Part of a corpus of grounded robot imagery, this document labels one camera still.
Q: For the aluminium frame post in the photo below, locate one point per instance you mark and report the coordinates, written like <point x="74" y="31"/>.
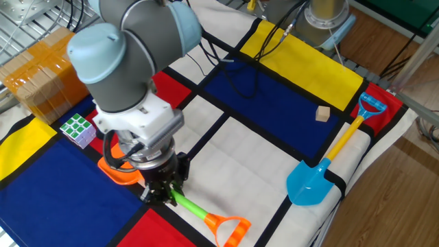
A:
<point x="416" y="61"/>

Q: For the grey metal mounting base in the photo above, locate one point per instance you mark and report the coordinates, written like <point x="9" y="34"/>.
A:
<point x="20" y="10"/>

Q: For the white-edged puzzle cube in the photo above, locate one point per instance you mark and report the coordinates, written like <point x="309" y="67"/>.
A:
<point x="77" y="132"/>

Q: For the colour-block tablecloth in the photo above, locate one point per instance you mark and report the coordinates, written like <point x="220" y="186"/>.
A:
<point x="68" y="206"/>

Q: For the taped cardboard box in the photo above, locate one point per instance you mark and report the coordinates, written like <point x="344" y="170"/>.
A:
<point x="34" y="75"/>

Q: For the white wrist bracket silver box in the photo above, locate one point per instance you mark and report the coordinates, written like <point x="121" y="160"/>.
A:
<point x="144" y="123"/>

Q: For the small wooden cube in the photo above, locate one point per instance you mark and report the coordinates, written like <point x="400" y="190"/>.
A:
<point x="322" y="114"/>

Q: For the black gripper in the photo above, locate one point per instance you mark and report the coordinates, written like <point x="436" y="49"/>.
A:
<point x="164" y="178"/>

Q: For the yellow clip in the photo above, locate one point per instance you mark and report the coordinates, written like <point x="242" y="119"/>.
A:
<point x="251" y="4"/>

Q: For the grey light-blue robot arm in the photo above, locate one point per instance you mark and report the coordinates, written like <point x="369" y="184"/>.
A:
<point x="116" y="68"/>

